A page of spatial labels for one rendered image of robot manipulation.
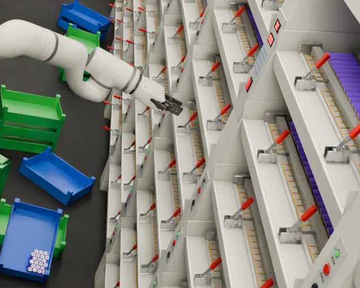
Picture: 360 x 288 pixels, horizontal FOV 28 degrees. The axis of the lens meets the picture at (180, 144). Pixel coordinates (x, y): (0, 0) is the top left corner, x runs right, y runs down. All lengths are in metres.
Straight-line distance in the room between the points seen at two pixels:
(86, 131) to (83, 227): 0.81
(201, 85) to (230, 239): 0.74
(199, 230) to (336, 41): 0.62
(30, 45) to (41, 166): 1.66
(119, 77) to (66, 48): 0.23
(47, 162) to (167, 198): 1.36
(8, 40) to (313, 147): 0.95
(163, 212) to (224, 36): 0.59
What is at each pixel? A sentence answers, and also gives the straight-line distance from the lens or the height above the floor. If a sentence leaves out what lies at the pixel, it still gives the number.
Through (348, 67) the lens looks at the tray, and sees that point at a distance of 1.59.
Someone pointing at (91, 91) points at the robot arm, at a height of 1.01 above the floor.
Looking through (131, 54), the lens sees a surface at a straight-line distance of 3.95.
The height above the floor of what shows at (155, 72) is 0.74.
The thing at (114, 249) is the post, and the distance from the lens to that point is 2.87.
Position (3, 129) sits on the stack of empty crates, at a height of 0.11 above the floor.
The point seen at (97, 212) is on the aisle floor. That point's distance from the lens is 3.41.
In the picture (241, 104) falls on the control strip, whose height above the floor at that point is 1.32.
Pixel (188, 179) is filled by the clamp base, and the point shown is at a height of 0.94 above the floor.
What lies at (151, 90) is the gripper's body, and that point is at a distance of 2.22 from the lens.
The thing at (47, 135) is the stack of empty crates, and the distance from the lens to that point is 3.61.
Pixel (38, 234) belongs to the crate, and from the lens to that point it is 3.05.
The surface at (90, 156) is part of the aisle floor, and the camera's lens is 3.77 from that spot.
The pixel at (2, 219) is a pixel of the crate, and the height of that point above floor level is 0.00.
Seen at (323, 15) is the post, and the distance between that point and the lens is 1.65.
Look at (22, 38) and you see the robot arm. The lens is 1.95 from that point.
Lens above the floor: 2.03
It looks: 29 degrees down
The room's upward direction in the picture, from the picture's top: 24 degrees clockwise
